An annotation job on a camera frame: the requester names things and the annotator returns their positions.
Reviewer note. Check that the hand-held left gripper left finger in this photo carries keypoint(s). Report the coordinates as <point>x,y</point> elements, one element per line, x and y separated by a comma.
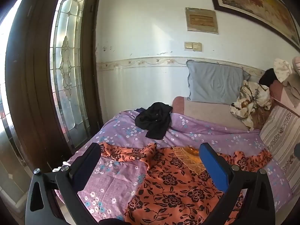
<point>87,166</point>

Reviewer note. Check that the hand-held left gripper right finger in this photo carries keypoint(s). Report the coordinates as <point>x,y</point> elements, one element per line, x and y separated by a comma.
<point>215,168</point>

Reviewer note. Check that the orange black floral garment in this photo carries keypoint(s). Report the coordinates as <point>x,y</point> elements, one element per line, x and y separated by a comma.
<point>173,192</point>

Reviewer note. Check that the purple floral bedsheet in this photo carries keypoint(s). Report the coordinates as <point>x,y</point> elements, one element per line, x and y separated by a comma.
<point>199,133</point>

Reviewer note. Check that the pink beige mattress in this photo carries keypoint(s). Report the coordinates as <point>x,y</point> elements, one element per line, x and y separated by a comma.
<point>206,112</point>

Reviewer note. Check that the striped patterned cushion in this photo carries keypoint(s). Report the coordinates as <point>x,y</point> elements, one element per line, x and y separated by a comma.
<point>281,133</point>

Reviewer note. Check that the cream brown patterned cloth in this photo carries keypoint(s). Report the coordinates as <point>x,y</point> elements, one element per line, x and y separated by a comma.
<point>250,98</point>

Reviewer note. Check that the grey pillow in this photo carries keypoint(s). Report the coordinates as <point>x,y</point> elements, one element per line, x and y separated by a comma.
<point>215,84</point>

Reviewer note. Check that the wooden door with stained glass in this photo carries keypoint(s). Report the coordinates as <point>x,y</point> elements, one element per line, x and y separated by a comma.
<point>35,75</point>

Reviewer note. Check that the black cloth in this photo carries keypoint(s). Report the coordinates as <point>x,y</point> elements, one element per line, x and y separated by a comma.
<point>268,77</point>

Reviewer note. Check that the beige cloth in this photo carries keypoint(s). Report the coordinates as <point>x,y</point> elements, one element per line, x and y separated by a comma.
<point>293,86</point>

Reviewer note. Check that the cream floral cloth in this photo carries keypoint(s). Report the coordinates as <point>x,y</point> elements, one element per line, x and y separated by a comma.
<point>282,69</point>

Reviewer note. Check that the framed painting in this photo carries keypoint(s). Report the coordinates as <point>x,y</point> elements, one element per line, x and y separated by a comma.
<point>257,2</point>

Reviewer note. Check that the beige light switch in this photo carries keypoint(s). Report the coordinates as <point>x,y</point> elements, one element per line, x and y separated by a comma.
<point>193,46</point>

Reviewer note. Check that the wall plaque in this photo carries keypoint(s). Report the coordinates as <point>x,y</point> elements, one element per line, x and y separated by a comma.
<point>202,20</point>

